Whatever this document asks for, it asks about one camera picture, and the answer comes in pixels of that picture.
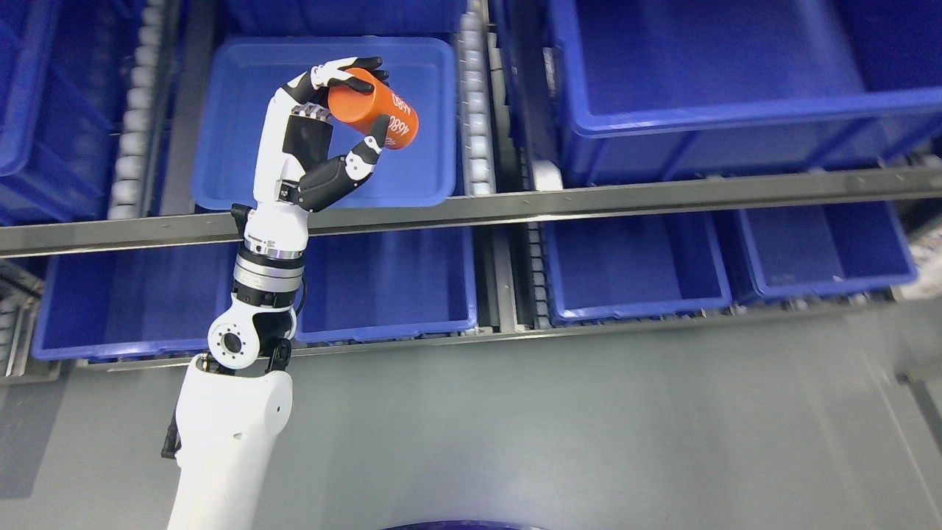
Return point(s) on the orange cylindrical capacitor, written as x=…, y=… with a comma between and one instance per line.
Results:
x=360, y=110

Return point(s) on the shallow blue plastic tray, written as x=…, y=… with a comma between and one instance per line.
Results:
x=245, y=74

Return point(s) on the white roller track centre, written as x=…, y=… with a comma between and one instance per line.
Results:
x=478, y=166

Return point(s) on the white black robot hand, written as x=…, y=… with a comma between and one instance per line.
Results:
x=293, y=175

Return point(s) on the white roller track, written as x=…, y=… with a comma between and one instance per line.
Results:
x=131, y=166
x=478, y=166

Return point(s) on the large blue bin upper right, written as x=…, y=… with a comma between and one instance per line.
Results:
x=653, y=91

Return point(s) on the blue bin lower centre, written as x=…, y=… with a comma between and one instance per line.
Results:
x=388, y=285

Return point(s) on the metal shelf front rail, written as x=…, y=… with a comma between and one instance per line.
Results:
x=711, y=194

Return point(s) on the blue bin lower left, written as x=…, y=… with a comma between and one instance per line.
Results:
x=132, y=303

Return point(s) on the white roller track left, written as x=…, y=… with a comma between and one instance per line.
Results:
x=131, y=166

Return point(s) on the blue bin lower right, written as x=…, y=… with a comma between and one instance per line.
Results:
x=630, y=267

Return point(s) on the blue bin far right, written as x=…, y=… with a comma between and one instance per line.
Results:
x=823, y=251

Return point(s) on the blue bin upper left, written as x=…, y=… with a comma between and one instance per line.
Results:
x=64, y=82

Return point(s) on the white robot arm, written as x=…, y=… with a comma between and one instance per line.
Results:
x=236, y=400

